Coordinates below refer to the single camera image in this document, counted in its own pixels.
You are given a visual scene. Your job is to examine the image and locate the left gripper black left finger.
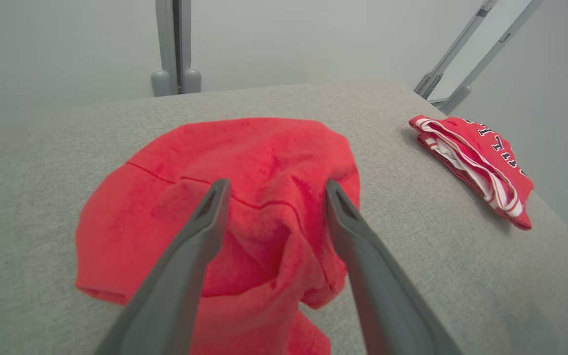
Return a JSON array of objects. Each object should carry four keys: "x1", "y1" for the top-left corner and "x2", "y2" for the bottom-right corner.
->
[{"x1": 94, "y1": 178, "x2": 232, "y2": 355}]

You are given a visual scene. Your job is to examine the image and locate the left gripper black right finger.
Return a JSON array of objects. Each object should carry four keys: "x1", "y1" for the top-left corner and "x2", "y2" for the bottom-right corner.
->
[{"x1": 325, "y1": 179, "x2": 462, "y2": 355}]

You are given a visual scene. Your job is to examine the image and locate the red basketball shorts white trim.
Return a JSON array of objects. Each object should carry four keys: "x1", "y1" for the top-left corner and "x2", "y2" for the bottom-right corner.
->
[{"x1": 74, "y1": 117, "x2": 361, "y2": 355}]

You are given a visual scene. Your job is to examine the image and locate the red basketball jersey white sleeves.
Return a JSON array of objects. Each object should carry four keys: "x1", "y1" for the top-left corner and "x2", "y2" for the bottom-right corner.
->
[{"x1": 409, "y1": 115, "x2": 534, "y2": 231}]

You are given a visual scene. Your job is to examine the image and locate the grey fabric upholstered platform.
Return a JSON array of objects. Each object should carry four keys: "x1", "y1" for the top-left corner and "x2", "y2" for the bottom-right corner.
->
[{"x1": 0, "y1": 81, "x2": 568, "y2": 355}]

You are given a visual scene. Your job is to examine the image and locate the grey metal diagonal strut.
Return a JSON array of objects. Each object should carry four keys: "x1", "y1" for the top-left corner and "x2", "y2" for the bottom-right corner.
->
[
  {"x1": 415, "y1": 0, "x2": 499, "y2": 99},
  {"x1": 439, "y1": 0, "x2": 543, "y2": 115}
]

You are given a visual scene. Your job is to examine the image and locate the grey cylindrical post foot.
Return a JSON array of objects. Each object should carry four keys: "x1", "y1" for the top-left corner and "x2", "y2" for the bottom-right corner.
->
[
  {"x1": 183, "y1": 68, "x2": 202, "y2": 94},
  {"x1": 151, "y1": 69, "x2": 171, "y2": 97}
]

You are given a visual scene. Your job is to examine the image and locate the grey partition post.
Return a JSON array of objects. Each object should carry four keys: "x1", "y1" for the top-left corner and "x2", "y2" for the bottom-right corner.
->
[{"x1": 156, "y1": 0, "x2": 193, "y2": 94}]

